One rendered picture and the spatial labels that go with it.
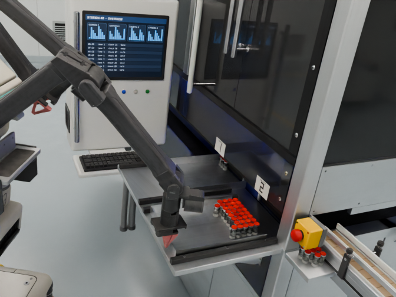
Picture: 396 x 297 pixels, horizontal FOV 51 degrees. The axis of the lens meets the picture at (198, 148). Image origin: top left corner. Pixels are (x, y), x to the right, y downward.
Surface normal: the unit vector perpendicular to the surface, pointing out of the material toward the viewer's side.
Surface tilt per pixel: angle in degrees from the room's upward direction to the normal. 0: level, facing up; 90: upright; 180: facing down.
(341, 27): 90
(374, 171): 90
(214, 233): 0
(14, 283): 0
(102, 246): 0
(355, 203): 90
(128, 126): 96
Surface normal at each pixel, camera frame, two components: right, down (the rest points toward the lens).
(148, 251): 0.12, -0.90
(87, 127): 0.40, 0.44
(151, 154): 0.04, 0.52
